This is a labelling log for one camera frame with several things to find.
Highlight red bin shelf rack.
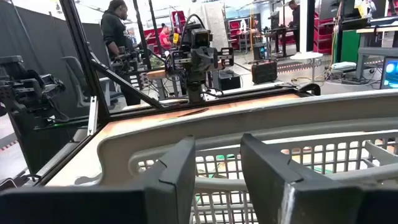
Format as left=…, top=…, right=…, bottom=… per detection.
left=313, top=12, right=336, bottom=54

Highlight blue lit monitor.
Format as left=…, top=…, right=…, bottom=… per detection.
left=379, top=57, right=398, bottom=90

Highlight silver metal bracket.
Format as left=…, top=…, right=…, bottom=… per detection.
left=87, top=95, right=99, bottom=136

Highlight black box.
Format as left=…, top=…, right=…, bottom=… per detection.
left=217, top=70, right=242, bottom=91

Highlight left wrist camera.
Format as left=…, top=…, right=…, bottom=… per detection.
left=185, top=23, right=214, bottom=49

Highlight green panel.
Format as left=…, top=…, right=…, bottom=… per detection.
left=340, top=29, right=361, bottom=63

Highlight grey office chair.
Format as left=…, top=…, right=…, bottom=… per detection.
left=61, top=55, right=123, bottom=108

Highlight person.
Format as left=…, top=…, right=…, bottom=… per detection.
left=99, top=0, right=142, bottom=106
left=287, top=0, right=302, bottom=53
left=158, top=23, right=174, bottom=50

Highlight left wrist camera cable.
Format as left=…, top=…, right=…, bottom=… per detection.
left=180, top=13, right=208, bottom=43

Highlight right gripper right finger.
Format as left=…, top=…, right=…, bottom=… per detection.
left=240, top=133, right=398, bottom=224

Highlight grey plastic cutlery basket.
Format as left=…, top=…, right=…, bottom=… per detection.
left=96, top=89, right=398, bottom=224

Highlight black curtain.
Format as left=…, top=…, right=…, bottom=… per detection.
left=0, top=0, right=110, bottom=175

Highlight white round table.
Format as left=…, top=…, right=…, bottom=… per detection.
left=289, top=51, right=324, bottom=82

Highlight black aluminium table frame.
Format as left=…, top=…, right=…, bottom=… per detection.
left=32, top=0, right=322, bottom=187

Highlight white flat device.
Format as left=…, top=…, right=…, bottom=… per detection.
left=330, top=61, right=357, bottom=70

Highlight grey metal desk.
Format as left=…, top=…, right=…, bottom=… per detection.
left=356, top=26, right=398, bottom=80

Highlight black equipment case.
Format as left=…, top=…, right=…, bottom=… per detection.
left=251, top=60, right=278, bottom=85

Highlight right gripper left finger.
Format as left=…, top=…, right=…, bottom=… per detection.
left=0, top=135, right=197, bottom=224

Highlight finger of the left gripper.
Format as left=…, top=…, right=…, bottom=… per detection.
left=202, top=46, right=216, bottom=74
left=190, top=46, right=203, bottom=74

